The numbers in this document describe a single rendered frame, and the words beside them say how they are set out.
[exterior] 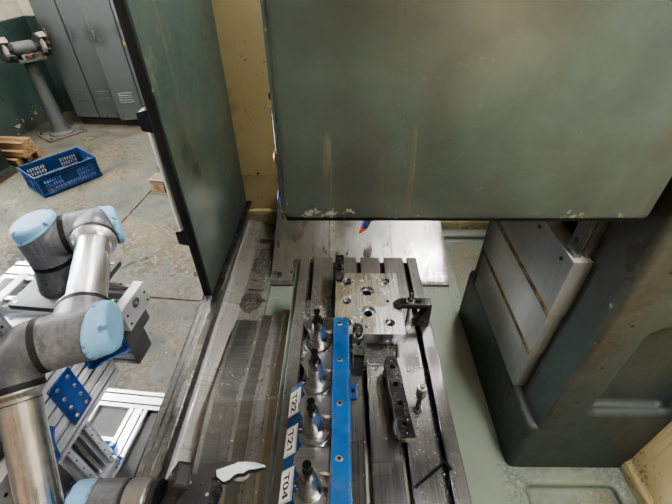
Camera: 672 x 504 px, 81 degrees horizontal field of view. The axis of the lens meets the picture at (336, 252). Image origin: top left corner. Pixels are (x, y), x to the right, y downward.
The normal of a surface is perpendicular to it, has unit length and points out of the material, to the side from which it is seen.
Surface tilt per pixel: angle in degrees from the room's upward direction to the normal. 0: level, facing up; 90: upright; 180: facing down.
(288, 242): 25
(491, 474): 0
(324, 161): 90
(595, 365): 90
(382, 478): 0
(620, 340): 90
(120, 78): 90
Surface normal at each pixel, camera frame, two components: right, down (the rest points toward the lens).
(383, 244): -0.01, -0.44
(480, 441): 0.00, -0.77
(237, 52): -0.01, 0.63
